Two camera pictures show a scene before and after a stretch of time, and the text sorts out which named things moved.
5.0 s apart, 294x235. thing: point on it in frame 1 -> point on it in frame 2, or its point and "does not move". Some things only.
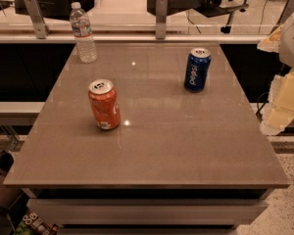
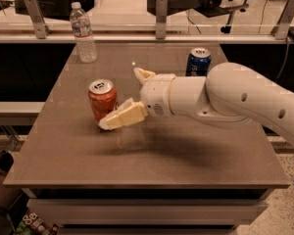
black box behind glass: [55, 1] does not move
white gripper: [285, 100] -> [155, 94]
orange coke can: [105, 104] does not move
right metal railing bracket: [292, 4] does not move
